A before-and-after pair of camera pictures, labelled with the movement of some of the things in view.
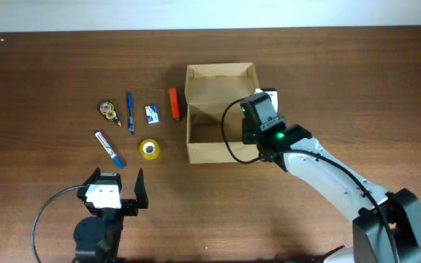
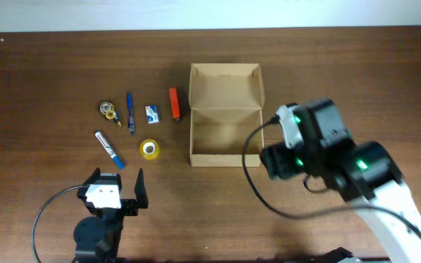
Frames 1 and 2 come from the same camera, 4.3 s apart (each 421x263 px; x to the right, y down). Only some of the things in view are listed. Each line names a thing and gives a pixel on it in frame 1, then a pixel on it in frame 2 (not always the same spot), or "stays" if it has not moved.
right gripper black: [249, 135] to [278, 162]
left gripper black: [129, 210] stays
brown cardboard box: [210, 89] stays
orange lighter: [175, 103] stays
